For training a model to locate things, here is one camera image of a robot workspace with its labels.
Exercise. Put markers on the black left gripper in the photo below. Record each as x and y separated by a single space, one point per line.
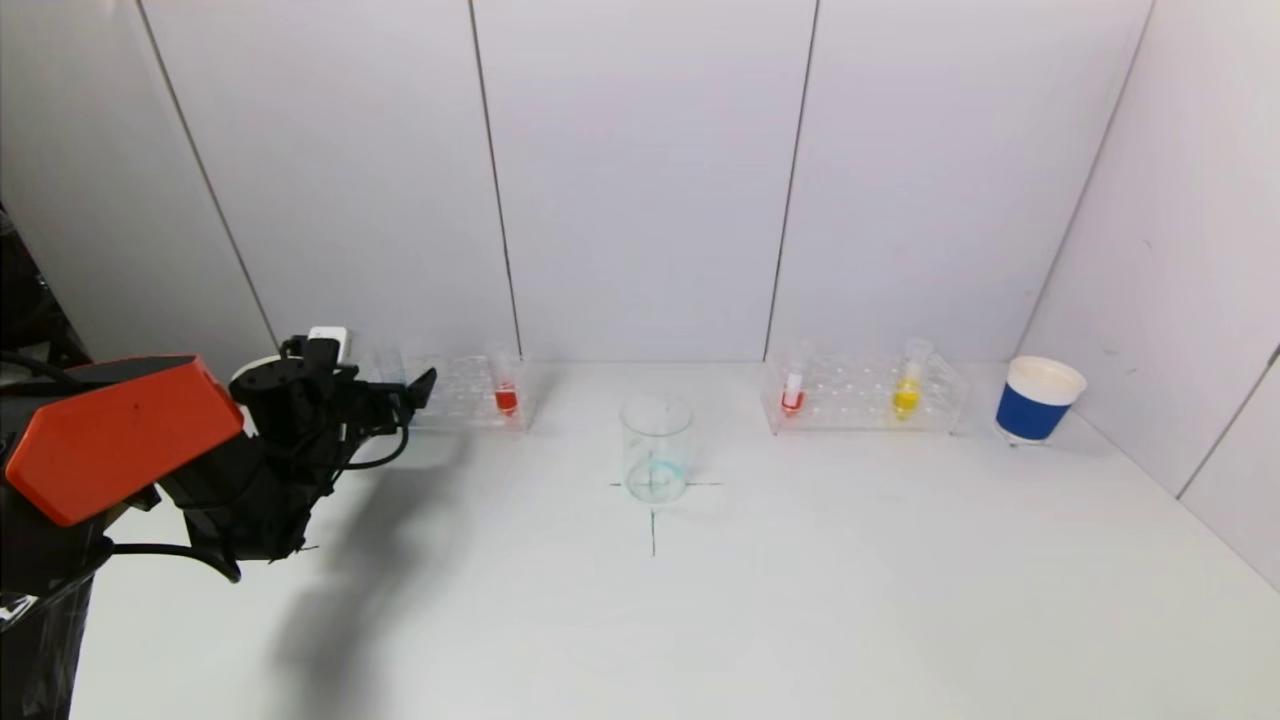
386 404

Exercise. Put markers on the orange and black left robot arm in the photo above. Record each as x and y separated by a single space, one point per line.
120 430

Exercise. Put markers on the clear acrylic test tube rack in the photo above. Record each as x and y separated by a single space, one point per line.
465 400
850 395

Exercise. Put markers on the test tube with red pigment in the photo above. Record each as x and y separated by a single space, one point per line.
792 400
506 400

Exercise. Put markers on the clear glass beaker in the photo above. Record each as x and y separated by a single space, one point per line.
656 470

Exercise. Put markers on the test tube with yellow pigment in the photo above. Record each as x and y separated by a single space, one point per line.
906 398

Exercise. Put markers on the blue-sleeved white paper cup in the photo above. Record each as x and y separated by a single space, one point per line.
250 368
1030 412

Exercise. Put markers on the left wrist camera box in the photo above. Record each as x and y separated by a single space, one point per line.
328 340

